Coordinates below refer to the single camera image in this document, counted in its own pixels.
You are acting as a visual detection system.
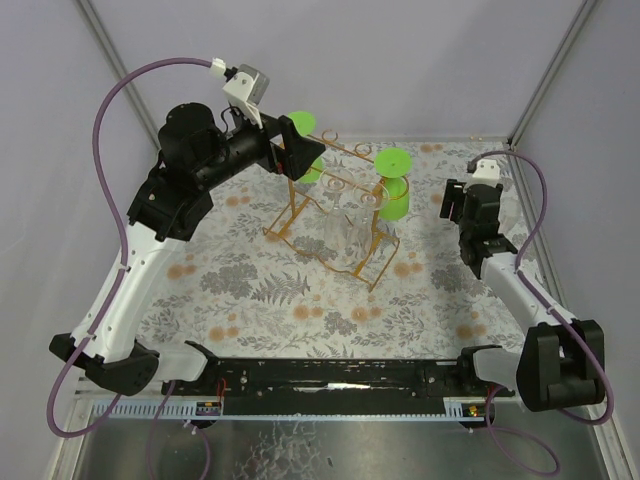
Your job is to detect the clear wine glass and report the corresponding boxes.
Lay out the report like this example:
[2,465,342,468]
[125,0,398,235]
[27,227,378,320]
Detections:
[347,181,389,265]
[320,167,354,251]

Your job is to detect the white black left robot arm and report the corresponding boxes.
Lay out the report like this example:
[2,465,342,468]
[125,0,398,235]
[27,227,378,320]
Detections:
[49,103,325,396]

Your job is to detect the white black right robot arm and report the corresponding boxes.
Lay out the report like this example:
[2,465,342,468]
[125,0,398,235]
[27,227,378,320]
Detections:
[440,179,606,412]

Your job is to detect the green wine glass left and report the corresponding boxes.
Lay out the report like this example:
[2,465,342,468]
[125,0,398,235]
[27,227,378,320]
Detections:
[285,110,325,184]

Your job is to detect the green wine glass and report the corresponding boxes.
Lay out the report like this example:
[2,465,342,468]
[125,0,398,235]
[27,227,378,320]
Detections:
[374,147,412,222]
[285,110,325,184]

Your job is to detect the green wine glass right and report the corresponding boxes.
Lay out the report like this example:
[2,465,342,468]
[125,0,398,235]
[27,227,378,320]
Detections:
[374,147,412,222]

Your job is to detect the floral patterned table cloth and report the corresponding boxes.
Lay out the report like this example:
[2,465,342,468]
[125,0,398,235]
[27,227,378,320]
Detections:
[137,142,524,358]

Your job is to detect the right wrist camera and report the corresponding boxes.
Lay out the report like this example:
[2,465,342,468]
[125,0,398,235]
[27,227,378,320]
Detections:
[468,158,501,187]

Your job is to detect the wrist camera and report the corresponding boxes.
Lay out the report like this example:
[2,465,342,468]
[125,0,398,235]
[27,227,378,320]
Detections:
[468,158,501,187]
[223,64,270,128]

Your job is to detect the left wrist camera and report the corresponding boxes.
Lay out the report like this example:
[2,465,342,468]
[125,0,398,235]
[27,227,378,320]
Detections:
[223,64,270,128]

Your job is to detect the gold wire wine glass rack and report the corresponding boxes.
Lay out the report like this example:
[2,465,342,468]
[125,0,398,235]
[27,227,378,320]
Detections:
[263,129,411,291]

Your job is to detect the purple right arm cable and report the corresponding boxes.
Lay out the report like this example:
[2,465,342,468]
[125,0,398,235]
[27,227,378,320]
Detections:
[474,149,616,475]

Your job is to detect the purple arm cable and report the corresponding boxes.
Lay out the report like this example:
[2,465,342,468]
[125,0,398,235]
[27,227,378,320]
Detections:
[46,56,226,440]
[474,149,616,475]

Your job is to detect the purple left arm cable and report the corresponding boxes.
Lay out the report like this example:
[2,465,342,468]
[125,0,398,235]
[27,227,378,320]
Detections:
[46,56,226,440]

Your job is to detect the aluminium frame post left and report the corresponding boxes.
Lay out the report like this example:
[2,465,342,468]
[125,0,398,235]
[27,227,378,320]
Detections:
[71,0,160,149]

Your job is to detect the aluminium frame post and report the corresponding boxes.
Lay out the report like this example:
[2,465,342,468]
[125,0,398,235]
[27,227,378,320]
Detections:
[506,0,601,150]
[71,0,160,149]

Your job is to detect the aluminium frame post right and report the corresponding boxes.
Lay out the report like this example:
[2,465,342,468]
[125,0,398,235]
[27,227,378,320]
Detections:
[506,0,601,150]

